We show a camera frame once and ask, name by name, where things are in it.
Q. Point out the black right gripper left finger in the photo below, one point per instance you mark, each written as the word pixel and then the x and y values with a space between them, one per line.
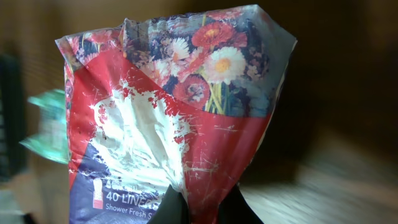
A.
pixel 173 209

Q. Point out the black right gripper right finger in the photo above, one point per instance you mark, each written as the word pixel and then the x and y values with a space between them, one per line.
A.
pixel 234 210

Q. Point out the pink purple floral pad pack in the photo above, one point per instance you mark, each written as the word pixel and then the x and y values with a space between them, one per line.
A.
pixel 183 100

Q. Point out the teal snack packet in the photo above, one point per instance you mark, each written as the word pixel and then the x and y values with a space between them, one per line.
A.
pixel 51 140

